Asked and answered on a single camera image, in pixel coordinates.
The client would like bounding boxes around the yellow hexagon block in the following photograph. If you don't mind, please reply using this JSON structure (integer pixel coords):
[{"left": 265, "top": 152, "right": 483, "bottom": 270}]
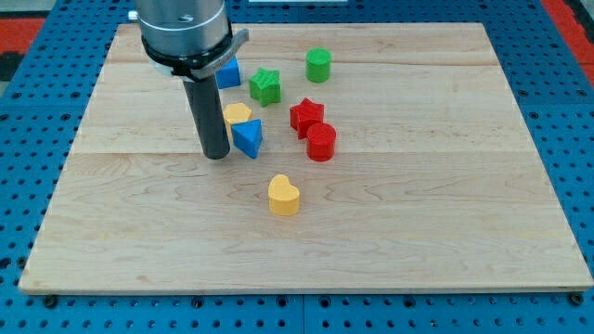
[{"left": 223, "top": 103, "right": 253, "bottom": 139}]

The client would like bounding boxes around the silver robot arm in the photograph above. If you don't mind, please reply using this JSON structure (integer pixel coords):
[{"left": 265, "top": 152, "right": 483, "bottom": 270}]
[{"left": 135, "top": 0, "right": 250, "bottom": 81}]

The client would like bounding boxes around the red star block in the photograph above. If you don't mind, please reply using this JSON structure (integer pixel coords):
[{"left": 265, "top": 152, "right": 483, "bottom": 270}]
[{"left": 290, "top": 98, "right": 325, "bottom": 140}]

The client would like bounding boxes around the green star block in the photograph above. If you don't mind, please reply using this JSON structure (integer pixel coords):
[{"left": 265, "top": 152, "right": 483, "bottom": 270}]
[{"left": 249, "top": 68, "right": 281, "bottom": 107}]

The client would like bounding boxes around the yellow heart block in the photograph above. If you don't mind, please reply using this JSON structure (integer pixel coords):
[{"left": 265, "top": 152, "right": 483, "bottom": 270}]
[{"left": 268, "top": 174, "right": 301, "bottom": 216}]

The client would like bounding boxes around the red cylinder block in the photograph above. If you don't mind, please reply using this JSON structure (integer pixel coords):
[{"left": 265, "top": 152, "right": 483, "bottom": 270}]
[{"left": 306, "top": 122, "right": 337, "bottom": 161}]

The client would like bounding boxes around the blue triangle block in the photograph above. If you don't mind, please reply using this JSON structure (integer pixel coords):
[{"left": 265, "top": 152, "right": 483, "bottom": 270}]
[{"left": 231, "top": 119, "right": 263, "bottom": 159}]

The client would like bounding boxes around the wooden board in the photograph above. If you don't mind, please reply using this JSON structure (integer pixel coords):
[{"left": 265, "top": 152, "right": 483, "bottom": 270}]
[{"left": 19, "top": 23, "right": 593, "bottom": 296}]

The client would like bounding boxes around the green cylinder block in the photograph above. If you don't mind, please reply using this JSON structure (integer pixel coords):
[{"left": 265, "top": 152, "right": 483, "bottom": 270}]
[{"left": 305, "top": 47, "right": 331, "bottom": 84}]

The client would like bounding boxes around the blue cube block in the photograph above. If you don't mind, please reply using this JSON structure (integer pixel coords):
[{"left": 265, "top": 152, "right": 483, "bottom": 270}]
[{"left": 215, "top": 58, "right": 241, "bottom": 89}]

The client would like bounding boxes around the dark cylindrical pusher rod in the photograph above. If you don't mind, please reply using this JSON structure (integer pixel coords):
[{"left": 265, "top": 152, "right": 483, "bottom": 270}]
[{"left": 184, "top": 76, "right": 230, "bottom": 160}]

